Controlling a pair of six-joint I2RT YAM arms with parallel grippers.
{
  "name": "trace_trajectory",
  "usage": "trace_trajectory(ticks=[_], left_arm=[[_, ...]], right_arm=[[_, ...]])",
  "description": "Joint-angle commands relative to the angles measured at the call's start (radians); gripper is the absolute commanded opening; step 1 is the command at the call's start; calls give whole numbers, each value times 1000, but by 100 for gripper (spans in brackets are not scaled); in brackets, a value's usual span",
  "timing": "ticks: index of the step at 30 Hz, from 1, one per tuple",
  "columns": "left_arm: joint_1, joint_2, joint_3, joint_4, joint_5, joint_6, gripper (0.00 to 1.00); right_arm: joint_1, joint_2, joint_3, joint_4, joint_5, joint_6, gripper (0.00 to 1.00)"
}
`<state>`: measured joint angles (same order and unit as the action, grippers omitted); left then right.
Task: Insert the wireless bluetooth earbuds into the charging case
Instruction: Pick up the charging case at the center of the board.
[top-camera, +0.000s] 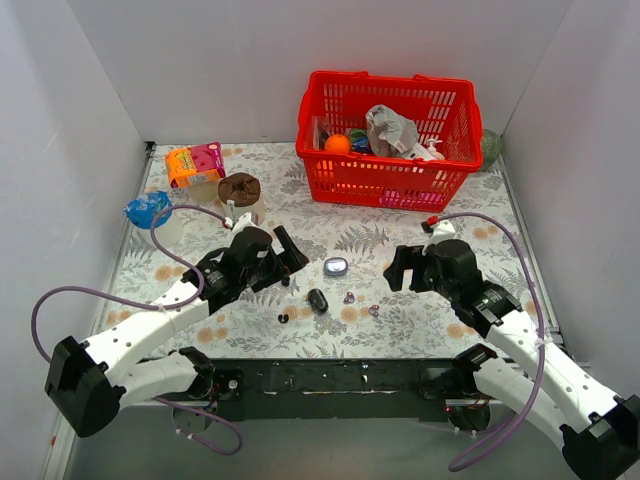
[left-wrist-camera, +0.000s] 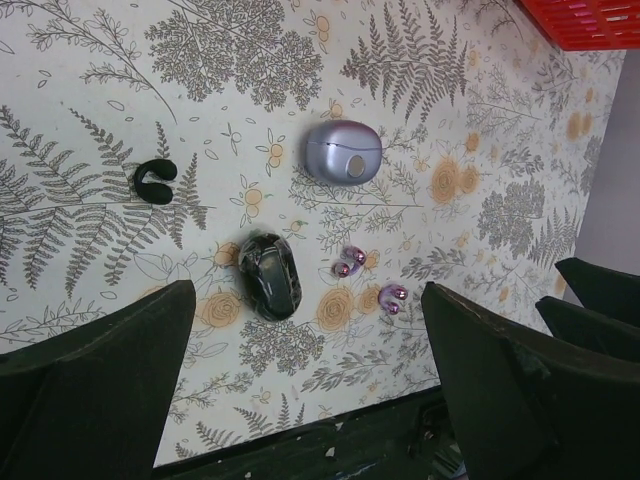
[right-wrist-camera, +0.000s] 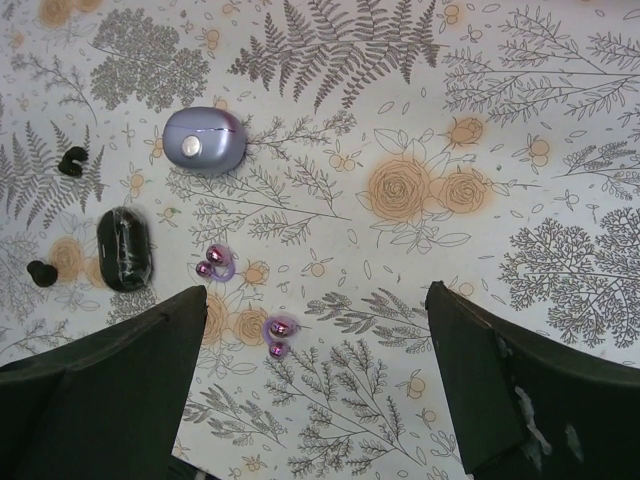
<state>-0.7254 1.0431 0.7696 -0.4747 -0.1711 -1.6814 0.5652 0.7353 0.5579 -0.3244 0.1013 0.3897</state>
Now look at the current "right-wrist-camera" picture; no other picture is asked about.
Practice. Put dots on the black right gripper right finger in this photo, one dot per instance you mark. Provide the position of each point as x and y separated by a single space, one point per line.
524 406

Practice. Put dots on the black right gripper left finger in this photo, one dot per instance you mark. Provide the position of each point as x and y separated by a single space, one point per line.
108 405

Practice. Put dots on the purple clip earbud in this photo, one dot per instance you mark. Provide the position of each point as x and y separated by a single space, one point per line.
275 331
218 264

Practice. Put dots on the lavender earbud charging case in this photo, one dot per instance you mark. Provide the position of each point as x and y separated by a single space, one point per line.
204 140

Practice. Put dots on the black earbud charging case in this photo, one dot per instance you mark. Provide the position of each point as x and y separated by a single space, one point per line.
125 256

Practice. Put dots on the black earbud lower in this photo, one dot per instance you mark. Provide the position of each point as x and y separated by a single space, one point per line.
43 275

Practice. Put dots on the black earbud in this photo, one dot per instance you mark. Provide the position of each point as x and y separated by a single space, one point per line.
43 275
72 161

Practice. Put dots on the black earbud upper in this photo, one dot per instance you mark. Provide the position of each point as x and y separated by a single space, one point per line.
72 161

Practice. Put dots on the floral patterned table mat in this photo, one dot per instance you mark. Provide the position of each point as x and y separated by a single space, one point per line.
489 145

